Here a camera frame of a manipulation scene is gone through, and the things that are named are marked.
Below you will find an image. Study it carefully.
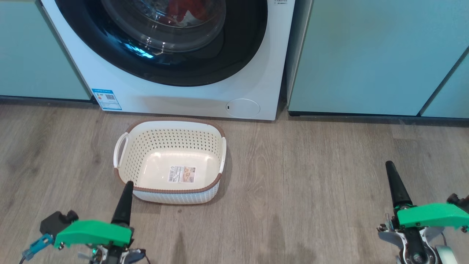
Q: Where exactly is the red garment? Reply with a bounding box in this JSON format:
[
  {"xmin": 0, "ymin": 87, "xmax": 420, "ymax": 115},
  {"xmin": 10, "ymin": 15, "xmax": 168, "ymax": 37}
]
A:
[{"xmin": 168, "ymin": 0, "xmax": 208, "ymax": 22}]

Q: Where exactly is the white front-load washing machine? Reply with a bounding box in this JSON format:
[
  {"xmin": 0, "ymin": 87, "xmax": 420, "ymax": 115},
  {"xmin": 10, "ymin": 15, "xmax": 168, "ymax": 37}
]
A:
[{"xmin": 40, "ymin": 0, "xmax": 295, "ymax": 121}]

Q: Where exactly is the blue energy label sticker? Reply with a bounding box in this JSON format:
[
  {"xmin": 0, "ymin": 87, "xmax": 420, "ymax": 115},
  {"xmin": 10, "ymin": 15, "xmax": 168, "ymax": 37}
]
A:
[{"xmin": 92, "ymin": 88, "xmax": 122, "ymax": 111}]

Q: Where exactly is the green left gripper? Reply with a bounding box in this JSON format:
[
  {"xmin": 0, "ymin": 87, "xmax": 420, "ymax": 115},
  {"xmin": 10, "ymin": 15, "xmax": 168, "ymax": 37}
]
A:
[{"xmin": 54, "ymin": 181, "xmax": 147, "ymax": 264}]

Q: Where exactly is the pale green cabinet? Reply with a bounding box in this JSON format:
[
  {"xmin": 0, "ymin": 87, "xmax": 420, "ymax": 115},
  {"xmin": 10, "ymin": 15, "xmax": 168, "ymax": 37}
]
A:
[
  {"xmin": 0, "ymin": 0, "xmax": 92, "ymax": 101},
  {"xmin": 288, "ymin": 0, "xmax": 469, "ymax": 116},
  {"xmin": 420, "ymin": 48, "xmax": 469, "ymax": 120}
]

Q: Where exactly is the grey washing machine door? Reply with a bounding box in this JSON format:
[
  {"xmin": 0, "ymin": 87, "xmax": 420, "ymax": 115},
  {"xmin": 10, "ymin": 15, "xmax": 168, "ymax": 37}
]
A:
[{"xmin": 54, "ymin": 0, "xmax": 268, "ymax": 87}]

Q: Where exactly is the round white filter cover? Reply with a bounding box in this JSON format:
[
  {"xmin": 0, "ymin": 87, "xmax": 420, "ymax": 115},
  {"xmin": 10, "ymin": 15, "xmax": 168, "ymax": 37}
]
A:
[{"xmin": 225, "ymin": 98, "xmax": 261, "ymax": 118}]

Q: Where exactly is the blue cable connector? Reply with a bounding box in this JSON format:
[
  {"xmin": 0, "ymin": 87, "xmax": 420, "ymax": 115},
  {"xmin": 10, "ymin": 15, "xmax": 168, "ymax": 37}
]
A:
[{"xmin": 22, "ymin": 234, "xmax": 55, "ymax": 261}]

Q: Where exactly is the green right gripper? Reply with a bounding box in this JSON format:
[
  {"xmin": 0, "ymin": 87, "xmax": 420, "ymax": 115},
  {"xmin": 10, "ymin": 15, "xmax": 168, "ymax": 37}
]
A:
[{"xmin": 377, "ymin": 161, "xmax": 469, "ymax": 264}]

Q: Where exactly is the white perforated basket brown rim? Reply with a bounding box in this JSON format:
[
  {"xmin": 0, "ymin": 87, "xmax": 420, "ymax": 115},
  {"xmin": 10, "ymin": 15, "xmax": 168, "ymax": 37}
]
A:
[{"xmin": 113, "ymin": 117, "xmax": 227, "ymax": 205}]

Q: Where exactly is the paper product label in basket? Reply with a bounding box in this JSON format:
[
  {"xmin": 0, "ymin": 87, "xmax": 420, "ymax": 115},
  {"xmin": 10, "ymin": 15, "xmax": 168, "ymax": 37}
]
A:
[{"xmin": 168, "ymin": 166, "xmax": 196, "ymax": 183}]

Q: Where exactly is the white garment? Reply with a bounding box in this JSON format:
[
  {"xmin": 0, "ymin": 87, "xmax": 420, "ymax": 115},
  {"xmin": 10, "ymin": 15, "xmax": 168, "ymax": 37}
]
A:
[{"xmin": 183, "ymin": 11, "xmax": 200, "ymax": 27}]

